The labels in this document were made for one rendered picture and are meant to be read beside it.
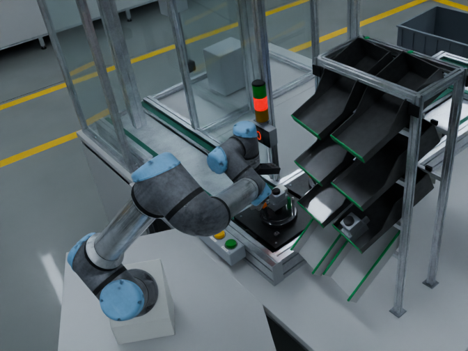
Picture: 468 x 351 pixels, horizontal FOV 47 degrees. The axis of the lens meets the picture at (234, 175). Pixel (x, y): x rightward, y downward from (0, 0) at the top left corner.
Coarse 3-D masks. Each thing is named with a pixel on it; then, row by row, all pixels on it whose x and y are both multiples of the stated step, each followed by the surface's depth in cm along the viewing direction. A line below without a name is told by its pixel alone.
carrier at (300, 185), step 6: (306, 174) 220; (294, 180) 218; (300, 180) 217; (306, 180) 217; (312, 180) 213; (288, 186) 215; (294, 186) 215; (300, 186) 215; (306, 186) 214; (312, 186) 210; (294, 192) 212; (300, 192) 211
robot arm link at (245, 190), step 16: (240, 176) 165; (256, 176) 165; (224, 192) 146; (240, 192) 150; (256, 192) 160; (192, 208) 127; (208, 208) 129; (224, 208) 135; (240, 208) 148; (176, 224) 129; (192, 224) 128; (208, 224) 130; (224, 224) 135
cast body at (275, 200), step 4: (276, 188) 196; (272, 192) 194; (276, 192) 194; (280, 192) 195; (284, 192) 195; (272, 196) 195; (276, 196) 193; (280, 196) 194; (284, 196) 196; (268, 200) 197; (272, 200) 196; (276, 200) 194; (280, 200) 195; (284, 200) 197; (272, 204) 195; (276, 204) 195; (280, 204) 196; (284, 204) 198; (272, 208) 196; (276, 208) 196
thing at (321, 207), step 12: (312, 192) 172; (324, 192) 171; (336, 192) 168; (300, 204) 170; (312, 204) 170; (324, 204) 168; (336, 204) 166; (348, 204) 163; (312, 216) 165; (324, 216) 165; (336, 216) 163
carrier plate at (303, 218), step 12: (240, 216) 205; (252, 216) 204; (300, 216) 201; (252, 228) 199; (264, 228) 198; (288, 228) 196; (300, 228) 196; (264, 240) 194; (276, 240) 192; (288, 240) 192
